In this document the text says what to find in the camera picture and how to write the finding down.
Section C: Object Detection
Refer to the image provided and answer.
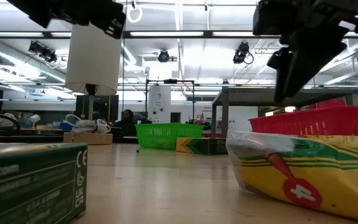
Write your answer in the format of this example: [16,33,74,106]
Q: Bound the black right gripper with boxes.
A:
[252,0,358,102]

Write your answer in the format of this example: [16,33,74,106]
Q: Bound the red plastic basket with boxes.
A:
[249,105,358,138]

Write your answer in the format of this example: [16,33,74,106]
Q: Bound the plastic-wrapped Crayola crayon pack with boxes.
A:
[225,129,358,224]

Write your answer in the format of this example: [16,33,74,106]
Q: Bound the yellow green Crayola crayon box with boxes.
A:
[175,137,229,156]

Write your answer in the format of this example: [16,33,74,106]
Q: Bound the dark green cardboard box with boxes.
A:
[0,142,89,224]

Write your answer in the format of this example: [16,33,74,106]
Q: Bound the red storage bin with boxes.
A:
[308,99,347,109]

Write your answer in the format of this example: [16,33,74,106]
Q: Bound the white shade table lamp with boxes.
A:
[63,23,122,146]

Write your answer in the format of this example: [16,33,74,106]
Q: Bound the black monitor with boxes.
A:
[75,94,120,125]

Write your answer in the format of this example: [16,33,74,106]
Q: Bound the long ceiling light fixture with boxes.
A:
[0,29,358,40]

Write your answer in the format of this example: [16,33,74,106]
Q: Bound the person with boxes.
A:
[112,109,138,138]
[0,112,19,131]

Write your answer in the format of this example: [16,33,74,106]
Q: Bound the green plastic basket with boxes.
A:
[134,123,205,151]

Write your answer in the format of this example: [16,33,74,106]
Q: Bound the white hanging cable loop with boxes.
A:
[126,6,143,24]

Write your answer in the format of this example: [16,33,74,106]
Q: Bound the white bundled lamp cord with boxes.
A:
[64,113,112,134]

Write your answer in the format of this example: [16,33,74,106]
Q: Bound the black background rig frame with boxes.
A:
[145,78,196,123]

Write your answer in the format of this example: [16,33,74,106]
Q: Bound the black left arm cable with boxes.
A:
[0,110,22,134]

